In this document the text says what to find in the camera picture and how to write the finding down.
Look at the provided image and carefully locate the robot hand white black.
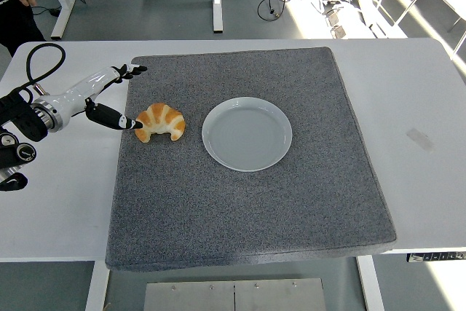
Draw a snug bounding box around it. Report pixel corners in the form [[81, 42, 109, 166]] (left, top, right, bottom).
[[58, 63, 149, 132]]

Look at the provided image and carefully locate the golden croissant bread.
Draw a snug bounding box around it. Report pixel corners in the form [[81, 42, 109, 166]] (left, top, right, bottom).
[[134, 102, 186, 143]]

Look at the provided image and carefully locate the pale grey round plate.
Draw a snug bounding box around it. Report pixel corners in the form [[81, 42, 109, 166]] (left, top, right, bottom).
[[201, 96, 293, 173]]

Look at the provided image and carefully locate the grey metal plate with screws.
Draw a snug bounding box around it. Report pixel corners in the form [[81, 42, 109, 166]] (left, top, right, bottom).
[[143, 277, 326, 311]]

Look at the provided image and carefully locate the person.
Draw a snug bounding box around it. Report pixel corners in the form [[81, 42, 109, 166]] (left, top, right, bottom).
[[0, 0, 47, 58]]

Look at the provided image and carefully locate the grey felt mat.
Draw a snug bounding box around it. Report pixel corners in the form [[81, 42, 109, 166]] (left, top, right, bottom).
[[104, 46, 398, 272]]

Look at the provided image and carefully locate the white table leg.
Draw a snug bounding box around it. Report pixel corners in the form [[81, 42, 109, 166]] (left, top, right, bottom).
[[84, 259, 111, 311], [355, 254, 386, 311]]

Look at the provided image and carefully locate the grey tape strip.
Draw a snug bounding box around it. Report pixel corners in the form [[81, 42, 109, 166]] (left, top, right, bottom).
[[406, 127, 436, 154]]

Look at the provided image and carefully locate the table height control panel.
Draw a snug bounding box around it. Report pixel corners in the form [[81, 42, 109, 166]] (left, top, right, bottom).
[[406, 251, 466, 263]]

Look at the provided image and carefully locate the black cable with power adapter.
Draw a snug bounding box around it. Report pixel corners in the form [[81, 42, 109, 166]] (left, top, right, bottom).
[[31, 0, 88, 17]]

